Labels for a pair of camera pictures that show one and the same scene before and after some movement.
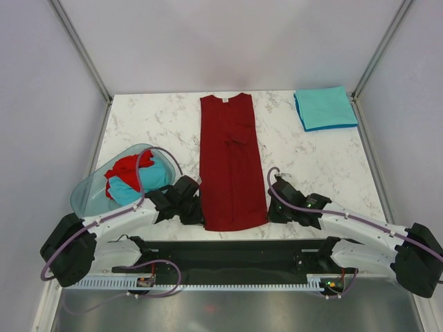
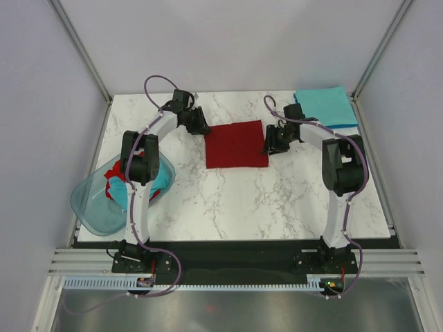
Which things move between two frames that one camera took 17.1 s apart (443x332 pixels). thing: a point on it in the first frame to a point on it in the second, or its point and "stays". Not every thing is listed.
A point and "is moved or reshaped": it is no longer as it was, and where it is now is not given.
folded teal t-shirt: (322, 107) stays
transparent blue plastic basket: (89, 198) stays
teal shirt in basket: (122, 192) stays
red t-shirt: (232, 182) is moved or reshaped
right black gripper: (272, 216) to (271, 144)
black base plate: (238, 258) stays
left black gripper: (197, 217) to (201, 127)
